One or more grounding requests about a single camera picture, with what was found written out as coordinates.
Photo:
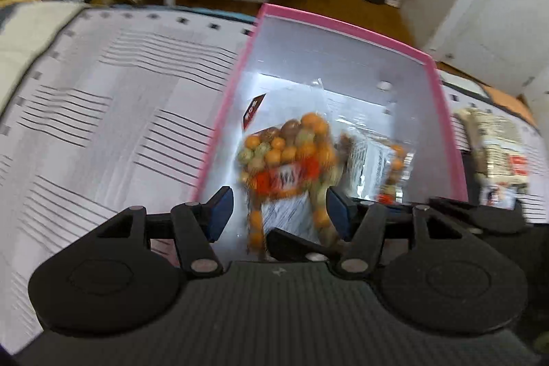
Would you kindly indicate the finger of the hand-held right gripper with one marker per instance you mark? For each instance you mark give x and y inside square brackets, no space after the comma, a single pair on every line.
[296,244]
[472,211]

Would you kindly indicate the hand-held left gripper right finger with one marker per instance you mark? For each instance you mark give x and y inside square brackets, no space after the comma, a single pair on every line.
[339,211]

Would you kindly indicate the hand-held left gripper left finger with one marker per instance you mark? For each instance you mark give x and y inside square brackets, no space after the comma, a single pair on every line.
[221,211]

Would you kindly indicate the clear bag of coated nuts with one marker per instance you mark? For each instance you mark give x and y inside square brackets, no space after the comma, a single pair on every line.
[381,166]
[283,160]

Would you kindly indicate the small black snack packet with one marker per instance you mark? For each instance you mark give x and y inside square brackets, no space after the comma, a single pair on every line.
[253,111]

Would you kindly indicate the pink cardboard box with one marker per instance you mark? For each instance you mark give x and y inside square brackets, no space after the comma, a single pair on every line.
[343,48]

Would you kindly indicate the small silver snack packet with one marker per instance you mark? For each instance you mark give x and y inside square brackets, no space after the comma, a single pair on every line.
[497,194]

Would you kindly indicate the large beige snack bag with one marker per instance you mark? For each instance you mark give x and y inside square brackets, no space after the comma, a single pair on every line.
[497,138]

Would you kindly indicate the striped bed sheet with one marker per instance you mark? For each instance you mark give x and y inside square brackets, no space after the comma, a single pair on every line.
[107,100]

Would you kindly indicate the white door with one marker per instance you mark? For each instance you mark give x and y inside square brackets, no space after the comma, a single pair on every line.
[484,14]

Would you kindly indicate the beige quilt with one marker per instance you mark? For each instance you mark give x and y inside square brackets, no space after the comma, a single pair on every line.
[25,36]

